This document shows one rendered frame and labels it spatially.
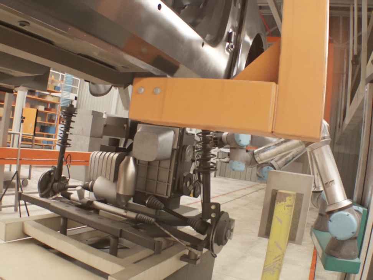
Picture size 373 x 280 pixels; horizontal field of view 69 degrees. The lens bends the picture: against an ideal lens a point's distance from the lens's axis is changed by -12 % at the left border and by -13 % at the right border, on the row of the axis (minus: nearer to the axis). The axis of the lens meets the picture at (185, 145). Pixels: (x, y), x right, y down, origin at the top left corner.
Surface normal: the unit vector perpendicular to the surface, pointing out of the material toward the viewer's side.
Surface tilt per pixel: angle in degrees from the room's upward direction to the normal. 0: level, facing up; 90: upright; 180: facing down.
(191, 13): 73
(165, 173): 90
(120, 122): 80
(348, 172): 90
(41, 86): 90
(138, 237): 90
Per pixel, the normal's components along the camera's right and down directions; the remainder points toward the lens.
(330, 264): -0.29, -0.04
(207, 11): -0.43, -0.33
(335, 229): -0.57, 0.04
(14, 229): 0.89, 0.12
